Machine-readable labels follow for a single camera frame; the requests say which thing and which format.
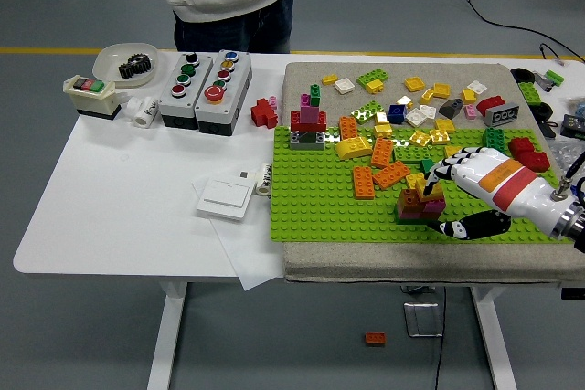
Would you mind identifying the lime green 2x4 brick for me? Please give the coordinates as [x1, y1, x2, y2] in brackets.
[356, 68, 391, 90]
[350, 100, 386, 126]

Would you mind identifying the white plastic bowl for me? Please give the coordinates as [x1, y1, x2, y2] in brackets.
[91, 42, 160, 90]

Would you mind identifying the plastic bag with blue parts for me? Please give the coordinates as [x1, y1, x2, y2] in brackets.
[563, 95, 585, 120]

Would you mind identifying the black box device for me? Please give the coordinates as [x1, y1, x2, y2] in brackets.
[560, 113, 585, 139]

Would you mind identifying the metal floor socket plate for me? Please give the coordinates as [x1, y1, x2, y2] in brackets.
[401, 300, 445, 339]

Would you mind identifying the clear plastic bag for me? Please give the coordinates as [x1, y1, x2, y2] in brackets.
[548, 137, 585, 176]

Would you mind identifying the white labelled roll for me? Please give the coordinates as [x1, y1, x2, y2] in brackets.
[254, 162, 274, 197]

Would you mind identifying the red toy brick cluster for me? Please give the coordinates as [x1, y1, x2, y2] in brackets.
[250, 97, 280, 130]

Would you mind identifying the white wall switch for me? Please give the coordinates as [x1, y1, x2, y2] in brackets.
[196, 177, 256, 223]

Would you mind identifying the magenta 2x2 toy brick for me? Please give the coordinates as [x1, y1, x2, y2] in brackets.
[422, 198, 447, 220]

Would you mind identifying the black cable with connector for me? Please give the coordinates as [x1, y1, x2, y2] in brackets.
[538, 42, 585, 66]

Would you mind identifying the white table leg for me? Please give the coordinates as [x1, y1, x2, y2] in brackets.
[469, 286, 518, 390]
[145, 280, 189, 390]

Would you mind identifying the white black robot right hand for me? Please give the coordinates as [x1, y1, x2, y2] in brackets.
[422, 146, 573, 241]

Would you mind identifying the grey emergency stop box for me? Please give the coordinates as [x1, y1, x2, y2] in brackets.
[194, 48, 254, 137]

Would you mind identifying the dark grey sloped brick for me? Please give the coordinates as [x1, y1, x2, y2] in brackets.
[438, 98, 469, 121]

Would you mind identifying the white pipe fitting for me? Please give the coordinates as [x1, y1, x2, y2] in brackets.
[124, 95, 161, 128]

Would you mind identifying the blue 2x2 toy brick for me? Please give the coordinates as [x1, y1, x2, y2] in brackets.
[387, 104, 409, 126]

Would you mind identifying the yellow curved toy brick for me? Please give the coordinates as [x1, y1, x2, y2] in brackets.
[335, 136, 374, 163]

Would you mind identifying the grey toy brick with holes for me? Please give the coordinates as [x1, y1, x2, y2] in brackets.
[484, 103, 523, 128]

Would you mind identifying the green toy baseplate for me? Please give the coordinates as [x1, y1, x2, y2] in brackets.
[268, 126, 585, 248]

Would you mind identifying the black metal gear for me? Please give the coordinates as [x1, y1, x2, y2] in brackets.
[118, 53, 154, 79]

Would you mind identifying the red curved toy brick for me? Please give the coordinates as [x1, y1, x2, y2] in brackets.
[476, 95, 508, 117]

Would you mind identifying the silver metal part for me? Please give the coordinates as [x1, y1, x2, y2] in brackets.
[531, 70, 555, 90]

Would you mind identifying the multicolour toy brick tower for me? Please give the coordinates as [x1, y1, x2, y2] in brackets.
[289, 83, 329, 153]

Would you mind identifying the dark green tall toy brick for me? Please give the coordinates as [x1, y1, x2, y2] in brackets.
[483, 127, 507, 153]

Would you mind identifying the long black floor cable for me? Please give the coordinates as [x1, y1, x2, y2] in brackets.
[453, 0, 585, 64]

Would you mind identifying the black hanging cable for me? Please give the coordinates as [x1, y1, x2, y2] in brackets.
[432, 286, 448, 390]

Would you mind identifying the green 2x4 toy brick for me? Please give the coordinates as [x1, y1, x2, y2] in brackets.
[516, 81, 542, 106]

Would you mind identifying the white paper sheet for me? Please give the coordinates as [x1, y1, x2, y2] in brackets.
[190, 178, 288, 292]

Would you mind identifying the brown pink green brick stack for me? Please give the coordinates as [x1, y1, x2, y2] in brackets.
[394, 187, 447, 227]

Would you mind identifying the lime green flat plate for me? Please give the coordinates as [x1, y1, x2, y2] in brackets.
[393, 143, 432, 163]

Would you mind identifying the orange 2x2 toy brick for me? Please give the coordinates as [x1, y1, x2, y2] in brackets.
[415, 179, 444, 203]

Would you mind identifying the grey four-button control box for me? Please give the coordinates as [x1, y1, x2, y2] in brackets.
[157, 51, 215, 131]

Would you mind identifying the cream red-green switch box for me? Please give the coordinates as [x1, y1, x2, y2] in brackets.
[61, 75, 122, 121]

